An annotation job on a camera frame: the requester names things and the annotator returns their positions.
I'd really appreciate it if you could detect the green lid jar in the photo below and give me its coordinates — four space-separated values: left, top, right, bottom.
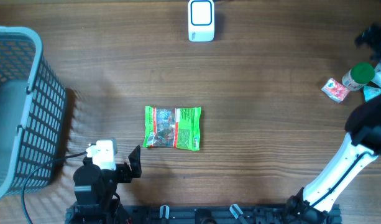
342 62 375 91

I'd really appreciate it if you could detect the green candy bag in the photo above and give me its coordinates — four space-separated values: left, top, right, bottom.
143 106 201 151

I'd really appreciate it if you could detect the teal patterned pouch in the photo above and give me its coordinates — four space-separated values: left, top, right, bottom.
363 86 381 101

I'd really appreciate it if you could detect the small red tissue pack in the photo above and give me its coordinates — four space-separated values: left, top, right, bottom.
321 78 350 103

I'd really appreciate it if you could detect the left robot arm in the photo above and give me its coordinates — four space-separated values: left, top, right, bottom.
65 146 142 224

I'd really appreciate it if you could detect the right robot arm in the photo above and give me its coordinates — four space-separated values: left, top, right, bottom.
279 24 381 223

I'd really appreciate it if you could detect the white barcode scanner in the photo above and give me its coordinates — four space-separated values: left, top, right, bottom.
188 0 215 42

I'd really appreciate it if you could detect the grey plastic mesh basket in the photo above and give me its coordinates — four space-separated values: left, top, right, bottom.
0 26 67 199

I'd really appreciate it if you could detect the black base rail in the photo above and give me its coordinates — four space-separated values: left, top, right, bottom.
65 203 342 224

